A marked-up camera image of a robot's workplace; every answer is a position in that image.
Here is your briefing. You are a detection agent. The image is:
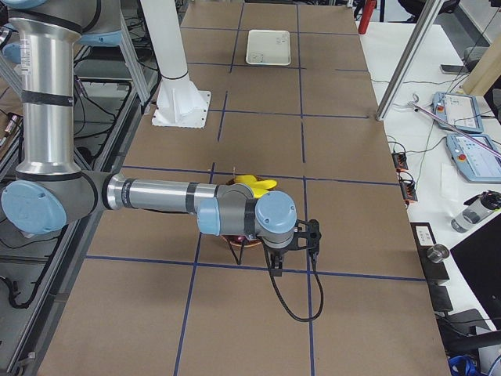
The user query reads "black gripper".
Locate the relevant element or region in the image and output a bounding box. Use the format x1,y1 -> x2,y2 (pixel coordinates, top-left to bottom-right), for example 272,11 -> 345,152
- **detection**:
262,240 -> 289,273

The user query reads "woven wicker basket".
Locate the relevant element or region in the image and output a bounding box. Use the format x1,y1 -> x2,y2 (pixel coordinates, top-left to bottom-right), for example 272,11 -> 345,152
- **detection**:
222,177 -> 258,247

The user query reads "yellow banana rear basket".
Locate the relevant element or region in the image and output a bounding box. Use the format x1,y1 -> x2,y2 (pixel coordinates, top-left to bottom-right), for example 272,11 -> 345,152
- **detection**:
234,175 -> 278,190

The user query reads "orange circuit board lower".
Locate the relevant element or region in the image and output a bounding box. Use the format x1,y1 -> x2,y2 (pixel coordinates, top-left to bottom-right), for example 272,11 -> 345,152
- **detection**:
398,179 -> 418,204

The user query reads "orange circuit board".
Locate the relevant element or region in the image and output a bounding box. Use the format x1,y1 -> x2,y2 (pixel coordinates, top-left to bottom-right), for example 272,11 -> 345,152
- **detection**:
391,151 -> 409,172
398,179 -> 418,204

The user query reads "orange circuit board upper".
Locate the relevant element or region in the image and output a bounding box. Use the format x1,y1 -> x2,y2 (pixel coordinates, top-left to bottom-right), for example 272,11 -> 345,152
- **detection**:
391,151 -> 409,172

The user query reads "small steel cup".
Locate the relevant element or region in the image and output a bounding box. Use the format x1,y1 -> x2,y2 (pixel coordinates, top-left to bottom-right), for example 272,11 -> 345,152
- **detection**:
426,244 -> 450,264

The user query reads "clear water bottle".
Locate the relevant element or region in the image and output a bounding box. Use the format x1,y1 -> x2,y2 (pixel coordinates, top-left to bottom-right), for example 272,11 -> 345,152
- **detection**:
450,190 -> 500,233

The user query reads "reacher grabber stick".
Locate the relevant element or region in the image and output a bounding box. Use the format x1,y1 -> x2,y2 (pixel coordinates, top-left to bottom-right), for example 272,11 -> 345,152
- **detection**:
407,101 -> 501,159

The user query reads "white rectangular plastic tray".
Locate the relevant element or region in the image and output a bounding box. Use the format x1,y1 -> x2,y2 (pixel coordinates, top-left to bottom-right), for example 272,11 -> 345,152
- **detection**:
246,29 -> 291,66

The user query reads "lower teach pendant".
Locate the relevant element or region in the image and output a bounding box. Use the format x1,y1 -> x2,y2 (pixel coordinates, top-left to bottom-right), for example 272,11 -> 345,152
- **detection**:
446,134 -> 500,183

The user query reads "teach pendant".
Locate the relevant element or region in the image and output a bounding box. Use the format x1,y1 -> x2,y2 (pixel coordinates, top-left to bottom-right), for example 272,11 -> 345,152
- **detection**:
432,92 -> 484,134
446,134 -> 500,183

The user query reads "upper teach pendant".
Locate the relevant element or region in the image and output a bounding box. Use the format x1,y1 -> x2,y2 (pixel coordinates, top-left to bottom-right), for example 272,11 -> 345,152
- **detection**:
432,92 -> 484,134

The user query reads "red fire extinguisher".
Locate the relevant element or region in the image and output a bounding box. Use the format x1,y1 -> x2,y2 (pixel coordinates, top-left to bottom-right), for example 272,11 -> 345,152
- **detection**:
358,0 -> 377,34

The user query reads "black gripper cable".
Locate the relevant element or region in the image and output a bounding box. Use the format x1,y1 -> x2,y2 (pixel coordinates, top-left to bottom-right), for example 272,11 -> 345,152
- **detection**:
265,250 -> 325,323

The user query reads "white pedestal column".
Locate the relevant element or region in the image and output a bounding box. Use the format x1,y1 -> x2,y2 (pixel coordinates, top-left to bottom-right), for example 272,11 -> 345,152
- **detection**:
141,0 -> 211,128

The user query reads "aluminium frame post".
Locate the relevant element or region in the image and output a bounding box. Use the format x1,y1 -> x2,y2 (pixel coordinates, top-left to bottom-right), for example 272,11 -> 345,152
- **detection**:
376,0 -> 444,121

